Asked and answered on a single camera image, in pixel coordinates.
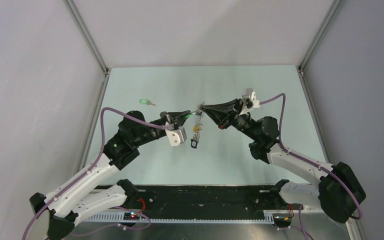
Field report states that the loose green tagged key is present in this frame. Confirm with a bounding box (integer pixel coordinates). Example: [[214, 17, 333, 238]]
[[139, 99, 155, 106]]

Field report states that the aluminium frame post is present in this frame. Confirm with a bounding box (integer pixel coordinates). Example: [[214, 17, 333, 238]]
[[297, 0, 345, 75], [62, 0, 110, 75]]

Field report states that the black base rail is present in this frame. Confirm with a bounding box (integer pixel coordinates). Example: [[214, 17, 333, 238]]
[[89, 184, 315, 221]]

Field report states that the right control board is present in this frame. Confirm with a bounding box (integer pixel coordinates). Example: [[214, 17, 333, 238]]
[[273, 215, 294, 222]]

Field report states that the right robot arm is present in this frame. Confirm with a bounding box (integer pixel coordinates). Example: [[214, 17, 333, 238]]
[[199, 99, 367, 224]]

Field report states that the right aluminium frame post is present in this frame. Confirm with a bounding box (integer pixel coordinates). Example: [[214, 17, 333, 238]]
[[297, 0, 345, 75]]

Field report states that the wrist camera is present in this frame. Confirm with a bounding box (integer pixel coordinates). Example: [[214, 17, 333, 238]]
[[165, 126, 187, 147], [239, 88, 260, 115]]

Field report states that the large metal keyring disc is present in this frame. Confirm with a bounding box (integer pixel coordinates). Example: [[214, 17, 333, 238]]
[[190, 102, 205, 149]]

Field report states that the left control board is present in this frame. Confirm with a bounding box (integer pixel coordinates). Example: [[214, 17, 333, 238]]
[[123, 212, 142, 221]]

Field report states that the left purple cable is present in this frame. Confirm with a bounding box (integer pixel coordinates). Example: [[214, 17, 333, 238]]
[[21, 107, 173, 240]]

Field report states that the control board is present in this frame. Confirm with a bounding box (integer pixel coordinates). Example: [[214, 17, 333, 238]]
[[273, 215, 294, 222], [123, 212, 142, 221]]

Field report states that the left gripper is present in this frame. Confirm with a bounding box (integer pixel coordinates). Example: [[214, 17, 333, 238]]
[[132, 111, 191, 147]]

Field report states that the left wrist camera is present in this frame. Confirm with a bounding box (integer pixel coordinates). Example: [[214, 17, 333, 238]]
[[165, 126, 187, 147]]

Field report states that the left aluminium frame post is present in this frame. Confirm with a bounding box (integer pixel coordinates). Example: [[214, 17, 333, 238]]
[[62, 0, 110, 75]]

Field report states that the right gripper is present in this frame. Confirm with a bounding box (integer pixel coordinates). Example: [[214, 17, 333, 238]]
[[201, 98, 260, 141]]

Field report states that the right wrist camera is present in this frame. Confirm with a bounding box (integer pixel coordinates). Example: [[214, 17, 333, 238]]
[[239, 88, 260, 115]]

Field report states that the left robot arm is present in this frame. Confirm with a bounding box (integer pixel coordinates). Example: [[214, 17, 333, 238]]
[[22, 107, 191, 240]]

